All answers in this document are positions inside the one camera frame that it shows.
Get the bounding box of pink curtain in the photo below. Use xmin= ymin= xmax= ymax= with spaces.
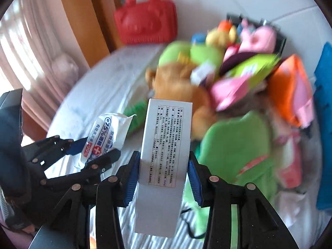
xmin=1 ymin=0 xmax=79 ymax=131

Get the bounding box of yellow duck plush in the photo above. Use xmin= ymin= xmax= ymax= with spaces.
xmin=205 ymin=20 xmax=237 ymax=49

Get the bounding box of blue plastic crate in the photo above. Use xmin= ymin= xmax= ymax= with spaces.
xmin=314 ymin=42 xmax=332 ymax=213

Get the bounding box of red bear plastic case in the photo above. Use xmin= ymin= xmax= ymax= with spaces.
xmin=114 ymin=0 xmax=178 ymax=44

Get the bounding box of black framed box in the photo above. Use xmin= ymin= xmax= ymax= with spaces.
xmin=227 ymin=13 xmax=286 ymax=55

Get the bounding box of pink pig plush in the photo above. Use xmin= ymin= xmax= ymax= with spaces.
xmin=223 ymin=19 xmax=277 ymax=61

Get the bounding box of dark maroon plush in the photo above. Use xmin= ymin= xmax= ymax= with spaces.
xmin=219 ymin=52 xmax=258 ymax=77

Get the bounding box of white alcohol wipes pack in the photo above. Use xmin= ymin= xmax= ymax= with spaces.
xmin=81 ymin=113 xmax=136 ymax=164

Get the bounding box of orange pink flamingo plush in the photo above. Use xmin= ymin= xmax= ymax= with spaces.
xmin=267 ymin=55 xmax=315 ymax=129

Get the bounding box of light green round plush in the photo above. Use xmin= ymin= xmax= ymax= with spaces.
xmin=158 ymin=40 xmax=224 ymax=67

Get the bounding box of green plush stocking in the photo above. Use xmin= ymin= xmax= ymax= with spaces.
xmin=181 ymin=111 xmax=280 ymax=249

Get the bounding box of green pink wipes pack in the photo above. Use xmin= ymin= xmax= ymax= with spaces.
xmin=209 ymin=53 xmax=280 ymax=111

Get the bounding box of white printed carton box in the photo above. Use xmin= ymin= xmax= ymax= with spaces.
xmin=134 ymin=98 xmax=192 ymax=238

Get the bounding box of brown teddy bear plush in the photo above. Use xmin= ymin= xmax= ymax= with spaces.
xmin=145 ymin=62 xmax=217 ymax=140

